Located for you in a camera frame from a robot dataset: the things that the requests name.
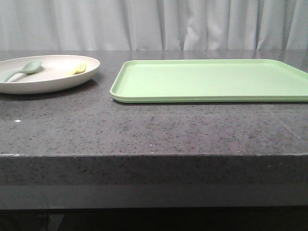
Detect white pleated curtain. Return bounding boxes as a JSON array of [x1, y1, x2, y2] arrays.
[[0, 0, 308, 51]]

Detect yellow plastic fork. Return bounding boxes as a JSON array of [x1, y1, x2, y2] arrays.
[[66, 63, 87, 77]]

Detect light green serving tray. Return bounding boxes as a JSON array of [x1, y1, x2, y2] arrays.
[[110, 59, 308, 103]]

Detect round beige plate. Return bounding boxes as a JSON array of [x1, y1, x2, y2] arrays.
[[0, 55, 100, 94]]

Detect pale green plastic spoon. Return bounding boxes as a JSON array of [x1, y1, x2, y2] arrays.
[[0, 60, 42, 82]]

